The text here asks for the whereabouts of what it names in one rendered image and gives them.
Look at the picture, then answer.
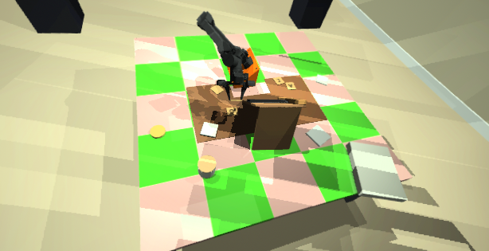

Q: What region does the yellow flat disc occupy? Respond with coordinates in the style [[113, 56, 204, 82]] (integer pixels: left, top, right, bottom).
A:
[[150, 125, 165, 138]]

